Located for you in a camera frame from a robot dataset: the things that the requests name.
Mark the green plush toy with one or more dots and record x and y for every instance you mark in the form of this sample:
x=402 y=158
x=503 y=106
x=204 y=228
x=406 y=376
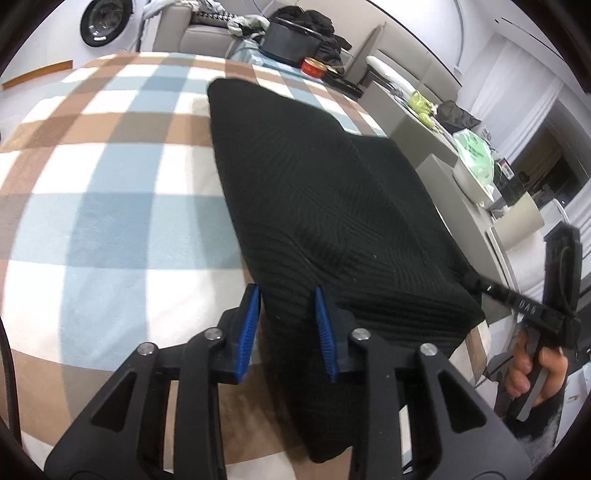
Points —
x=422 y=106

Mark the black knit sweater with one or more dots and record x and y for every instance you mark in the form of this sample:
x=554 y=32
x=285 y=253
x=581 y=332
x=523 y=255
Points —
x=323 y=194

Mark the pile of black clothes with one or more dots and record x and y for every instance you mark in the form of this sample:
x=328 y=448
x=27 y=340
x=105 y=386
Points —
x=323 y=27

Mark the dark jacket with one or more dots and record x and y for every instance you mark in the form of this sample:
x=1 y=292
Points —
x=459 y=115

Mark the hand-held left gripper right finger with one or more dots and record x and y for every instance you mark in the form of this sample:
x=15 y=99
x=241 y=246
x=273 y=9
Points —
x=325 y=332

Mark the person's right forearm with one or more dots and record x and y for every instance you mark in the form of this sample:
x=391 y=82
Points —
x=538 y=417

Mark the green plastic bag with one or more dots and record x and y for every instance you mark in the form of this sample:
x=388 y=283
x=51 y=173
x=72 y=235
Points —
x=475 y=154

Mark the black rice cooker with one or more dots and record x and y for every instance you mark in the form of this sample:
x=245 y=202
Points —
x=288 y=44

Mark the grey white garment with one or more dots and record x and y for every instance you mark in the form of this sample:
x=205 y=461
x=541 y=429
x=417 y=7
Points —
x=247 y=25

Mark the person's right hand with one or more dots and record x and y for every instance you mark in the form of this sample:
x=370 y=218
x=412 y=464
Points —
x=554 y=369

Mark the white pillow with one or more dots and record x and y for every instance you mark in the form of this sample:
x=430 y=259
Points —
x=388 y=74

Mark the checked blanket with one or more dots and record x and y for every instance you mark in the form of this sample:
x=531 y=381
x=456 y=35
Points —
x=115 y=207

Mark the grey side cabinet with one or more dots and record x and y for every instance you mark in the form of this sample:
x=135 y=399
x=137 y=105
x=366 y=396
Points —
x=415 y=143

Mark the grey sofa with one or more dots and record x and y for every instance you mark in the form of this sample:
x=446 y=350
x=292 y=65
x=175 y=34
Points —
x=203 y=39

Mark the red bowl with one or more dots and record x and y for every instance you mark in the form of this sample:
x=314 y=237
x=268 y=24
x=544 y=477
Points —
x=314 y=67

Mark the white curtain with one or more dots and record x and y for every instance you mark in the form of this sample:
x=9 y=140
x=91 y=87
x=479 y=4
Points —
x=517 y=92

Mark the white washing machine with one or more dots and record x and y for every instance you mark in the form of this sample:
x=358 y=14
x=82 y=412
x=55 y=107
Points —
x=106 y=18

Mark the black tray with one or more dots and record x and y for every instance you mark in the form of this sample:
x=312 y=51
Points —
x=341 y=83

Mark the light grey clothes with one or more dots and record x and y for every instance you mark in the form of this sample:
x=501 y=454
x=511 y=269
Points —
x=161 y=8

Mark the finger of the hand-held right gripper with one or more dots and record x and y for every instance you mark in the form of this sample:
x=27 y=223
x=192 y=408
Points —
x=496 y=291

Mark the white basin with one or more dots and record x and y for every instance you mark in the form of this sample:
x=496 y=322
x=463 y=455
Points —
x=468 y=187

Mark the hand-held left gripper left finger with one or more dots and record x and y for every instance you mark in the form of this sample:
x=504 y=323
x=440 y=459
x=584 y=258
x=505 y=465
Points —
x=249 y=332

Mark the houndstooth pillow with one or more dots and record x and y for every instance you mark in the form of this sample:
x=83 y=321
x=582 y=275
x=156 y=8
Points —
x=212 y=17

